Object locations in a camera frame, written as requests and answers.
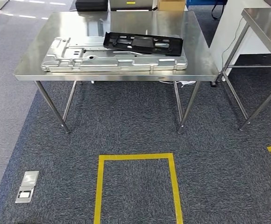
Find black plastic panel part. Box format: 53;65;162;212
103;31;184;57

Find stainless steel workbench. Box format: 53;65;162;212
217;7;271;132
13;11;219;135

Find stamped metal plate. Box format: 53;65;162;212
41;35;188;73

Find grey laptop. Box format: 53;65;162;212
109;0;154;12

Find brown cardboard box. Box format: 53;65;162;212
157;0;186;12

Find black zip case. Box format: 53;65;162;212
75;0;109;12

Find blue storage rack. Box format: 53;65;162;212
186;0;229;7

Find white cabinet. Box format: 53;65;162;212
209;0;271;78

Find silver floor outlet box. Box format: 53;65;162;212
15;170;39;204

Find white power cable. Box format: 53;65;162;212
159;80;185;88

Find thin black cable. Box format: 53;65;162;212
220;16;244;69

